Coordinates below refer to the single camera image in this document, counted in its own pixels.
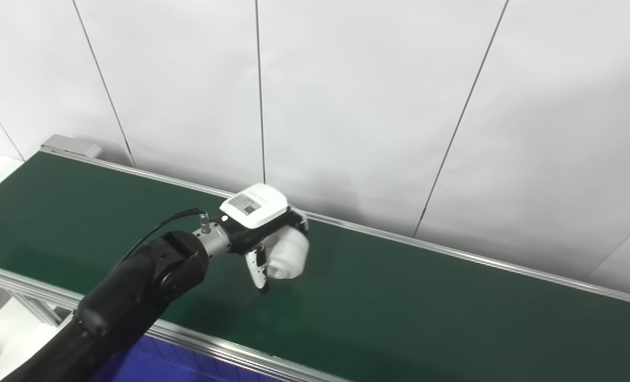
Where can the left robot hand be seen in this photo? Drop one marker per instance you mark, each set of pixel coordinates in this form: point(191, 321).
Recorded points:
point(253, 209)

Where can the white round plastic part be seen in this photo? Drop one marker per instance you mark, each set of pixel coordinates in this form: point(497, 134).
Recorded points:
point(289, 254)

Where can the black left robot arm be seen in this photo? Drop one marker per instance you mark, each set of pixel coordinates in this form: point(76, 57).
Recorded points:
point(134, 297)

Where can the green conveyor belt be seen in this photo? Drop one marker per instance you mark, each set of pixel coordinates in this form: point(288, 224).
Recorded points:
point(399, 297)
point(452, 253)

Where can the blue plastic bin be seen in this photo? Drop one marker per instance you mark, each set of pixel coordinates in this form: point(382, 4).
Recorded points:
point(155, 363)

